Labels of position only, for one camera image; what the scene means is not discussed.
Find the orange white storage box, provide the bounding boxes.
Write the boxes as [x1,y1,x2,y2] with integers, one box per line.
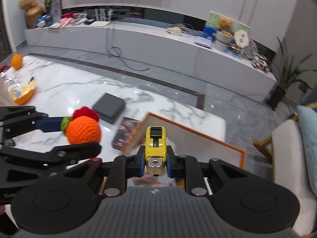
[99,111,247,196]

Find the yellow tape measure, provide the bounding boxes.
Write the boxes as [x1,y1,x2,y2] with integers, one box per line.
[145,126,167,176]

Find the orange crochet fruit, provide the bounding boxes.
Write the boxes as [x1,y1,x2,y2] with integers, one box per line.
[60,106,102,145]

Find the dark grey square box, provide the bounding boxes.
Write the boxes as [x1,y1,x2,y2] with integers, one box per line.
[92,93,126,124]

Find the dark picture booklet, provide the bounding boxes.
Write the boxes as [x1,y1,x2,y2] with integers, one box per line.
[112,117,141,151]

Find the orange peel pile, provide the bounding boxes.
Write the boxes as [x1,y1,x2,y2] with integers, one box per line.
[9,77,36,105]

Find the white marble tv bench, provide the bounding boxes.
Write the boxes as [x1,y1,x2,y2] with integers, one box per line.
[24,22,277,102]

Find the white armchair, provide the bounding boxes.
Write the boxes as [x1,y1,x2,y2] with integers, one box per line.
[253,114,316,237]

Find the white router with antennas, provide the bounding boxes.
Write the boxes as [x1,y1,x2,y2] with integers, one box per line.
[90,8,113,27]

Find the gold vase dried flowers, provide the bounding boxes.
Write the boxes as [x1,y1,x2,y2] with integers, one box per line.
[18,0,44,29]

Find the white flat device box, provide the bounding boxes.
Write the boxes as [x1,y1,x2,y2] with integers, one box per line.
[195,36,214,48]

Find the teddy bear in basket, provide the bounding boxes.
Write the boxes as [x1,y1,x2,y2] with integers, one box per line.
[214,16,233,52]

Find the black white toy cars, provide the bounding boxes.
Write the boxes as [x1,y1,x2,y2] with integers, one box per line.
[251,54,269,73]

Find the white round paper fan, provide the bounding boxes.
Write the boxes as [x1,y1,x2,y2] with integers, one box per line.
[234,30,249,48]

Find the light blue cushion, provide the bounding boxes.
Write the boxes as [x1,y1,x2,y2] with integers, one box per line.
[297,106,316,195]

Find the potted green plant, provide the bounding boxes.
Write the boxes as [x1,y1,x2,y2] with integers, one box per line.
[266,37,316,111]

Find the white power strip cables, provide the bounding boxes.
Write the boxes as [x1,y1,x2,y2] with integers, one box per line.
[165,23,194,37]

